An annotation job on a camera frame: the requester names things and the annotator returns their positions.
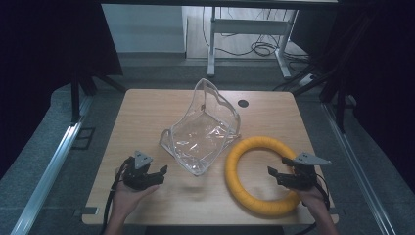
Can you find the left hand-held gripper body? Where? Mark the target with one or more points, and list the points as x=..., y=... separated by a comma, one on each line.
x=140, y=178

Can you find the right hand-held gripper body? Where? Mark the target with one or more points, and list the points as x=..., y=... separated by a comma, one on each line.
x=301, y=176

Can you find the clear plastic bag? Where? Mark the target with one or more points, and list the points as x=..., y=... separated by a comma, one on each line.
x=204, y=130

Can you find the person's left hand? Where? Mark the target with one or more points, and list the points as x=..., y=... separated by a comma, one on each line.
x=129, y=199

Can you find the person's right hand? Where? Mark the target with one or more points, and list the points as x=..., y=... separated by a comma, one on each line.
x=313, y=199

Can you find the black round table grommet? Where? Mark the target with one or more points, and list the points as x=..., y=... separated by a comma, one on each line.
x=243, y=103

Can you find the black metal stand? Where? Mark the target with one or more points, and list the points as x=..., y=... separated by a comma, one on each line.
x=341, y=98
x=75, y=98

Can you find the white power strip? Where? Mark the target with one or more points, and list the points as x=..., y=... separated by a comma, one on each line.
x=307, y=79

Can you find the black curtain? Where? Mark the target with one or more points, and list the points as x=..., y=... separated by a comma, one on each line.
x=42, y=65
x=375, y=81

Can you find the black floor bracket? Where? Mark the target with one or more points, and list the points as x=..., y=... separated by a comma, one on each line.
x=84, y=138

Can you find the aluminium floor rail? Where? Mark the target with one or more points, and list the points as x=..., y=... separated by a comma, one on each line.
x=355, y=169
x=49, y=176

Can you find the white metal desk frame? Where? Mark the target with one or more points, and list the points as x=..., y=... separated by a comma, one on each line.
x=212, y=39

